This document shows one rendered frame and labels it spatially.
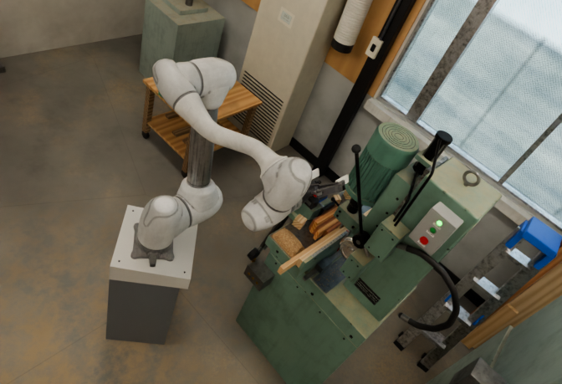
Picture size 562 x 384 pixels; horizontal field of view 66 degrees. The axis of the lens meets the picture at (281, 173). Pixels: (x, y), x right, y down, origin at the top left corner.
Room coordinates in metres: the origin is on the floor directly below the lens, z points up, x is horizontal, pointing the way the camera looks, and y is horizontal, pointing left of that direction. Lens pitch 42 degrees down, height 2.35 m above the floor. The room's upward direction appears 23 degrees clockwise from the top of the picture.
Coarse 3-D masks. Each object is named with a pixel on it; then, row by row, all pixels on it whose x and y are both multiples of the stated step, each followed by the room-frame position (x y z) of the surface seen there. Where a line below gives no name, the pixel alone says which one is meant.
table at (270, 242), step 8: (344, 200) 1.63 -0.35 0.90; (368, 208) 1.64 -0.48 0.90; (296, 216) 1.42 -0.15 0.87; (288, 224) 1.32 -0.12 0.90; (304, 224) 1.36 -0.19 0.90; (296, 232) 1.30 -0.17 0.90; (304, 232) 1.32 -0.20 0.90; (272, 240) 1.20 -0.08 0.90; (304, 240) 1.27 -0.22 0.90; (312, 240) 1.29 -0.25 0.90; (272, 248) 1.20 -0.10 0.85; (280, 248) 1.18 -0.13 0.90; (280, 256) 1.17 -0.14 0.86; (288, 256) 1.16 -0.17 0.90; (312, 264) 1.19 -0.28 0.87; (296, 272) 1.12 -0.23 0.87
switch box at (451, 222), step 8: (432, 208) 1.11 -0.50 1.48; (440, 208) 1.12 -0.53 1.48; (448, 208) 1.14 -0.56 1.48; (432, 216) 1.10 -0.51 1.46; (440, 216) 1.09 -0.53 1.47; (448, 216) 1.10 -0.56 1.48; (456, 216) 1.12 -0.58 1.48; (424, 224) 1.10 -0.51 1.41; (432, 224) 1.09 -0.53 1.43; (448, 224) 1.07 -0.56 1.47; (456, 224) 1.08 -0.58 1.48; (416, 232) 1.10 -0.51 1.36; (424, 232) 1.09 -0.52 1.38; (440, 232) 1.08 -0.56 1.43; (448, 232) 1.07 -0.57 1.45; (416, 240) 1.10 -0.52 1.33; (432, 240) 1.08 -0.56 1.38; (440, 240) 1.07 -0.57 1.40; (424, 248) 1.08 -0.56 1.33; (432, 248) 1.07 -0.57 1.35
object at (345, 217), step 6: (342, 204) 1.40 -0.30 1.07; (336, 210) 1.39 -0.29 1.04; (342, 210) 1.38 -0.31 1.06; (336, 216) 1.38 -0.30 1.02; (342, 216) 1.37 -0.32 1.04; (348, 216) 1.36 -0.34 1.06; (354, 216) 1.37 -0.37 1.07; (342, 222) 1.36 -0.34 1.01; (348, 222) 1.35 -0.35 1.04; (354, 222) 1.34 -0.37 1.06; (348, 228) 1.34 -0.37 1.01
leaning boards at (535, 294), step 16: (560, 256) 1.91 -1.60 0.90; (544, 272) 1.89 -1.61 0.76; (560, 272) 1.85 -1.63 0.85; (528, 288) 1.86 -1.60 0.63; (544, 288) 1.83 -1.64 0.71; (560, 288) 1.81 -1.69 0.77; (512, 304) 1.84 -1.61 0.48; (528, 304) 1.82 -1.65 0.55; (544, 304) 1.80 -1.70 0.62; (496, 320) 1.79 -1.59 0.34; (512, 320) 1.80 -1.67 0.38; (480, 336) 1.77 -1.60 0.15
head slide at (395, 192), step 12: (408, 168) 1.35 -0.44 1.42; (396, 180) 1.28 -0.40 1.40; (408, 180) 1.28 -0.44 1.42; (384, 192) 1.29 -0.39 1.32; (396, 192) 1.27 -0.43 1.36; (408, 192) 1.25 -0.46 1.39; (384, 204) 1.28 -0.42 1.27; (396, 204) 1.26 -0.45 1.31; (372, 216) 1.28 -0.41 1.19; (384, 216) 1.26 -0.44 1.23; (372, 228) 1.27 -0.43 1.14
